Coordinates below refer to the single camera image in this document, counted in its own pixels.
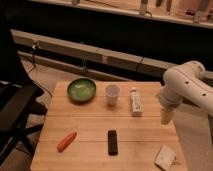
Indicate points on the translucent plastic cup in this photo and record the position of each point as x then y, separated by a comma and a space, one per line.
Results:
112, 93

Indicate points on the orange carrot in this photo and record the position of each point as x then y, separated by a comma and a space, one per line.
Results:
63, 144

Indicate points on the black remote control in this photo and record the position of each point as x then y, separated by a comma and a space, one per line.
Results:
112, 142

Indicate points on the white sponge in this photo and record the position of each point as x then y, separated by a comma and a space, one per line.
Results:
165, 158

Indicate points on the wooden table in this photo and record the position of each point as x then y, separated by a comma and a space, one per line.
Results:
139, 139

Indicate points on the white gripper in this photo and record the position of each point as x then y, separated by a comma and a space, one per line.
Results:
166, 115

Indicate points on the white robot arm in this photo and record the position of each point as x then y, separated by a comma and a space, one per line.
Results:
184, 81

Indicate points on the white tube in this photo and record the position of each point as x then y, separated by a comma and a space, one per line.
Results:
136, 102

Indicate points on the green ceramic bowl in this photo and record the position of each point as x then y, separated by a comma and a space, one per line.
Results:
81, 90

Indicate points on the black chair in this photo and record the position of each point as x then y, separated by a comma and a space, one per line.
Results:
16, 104

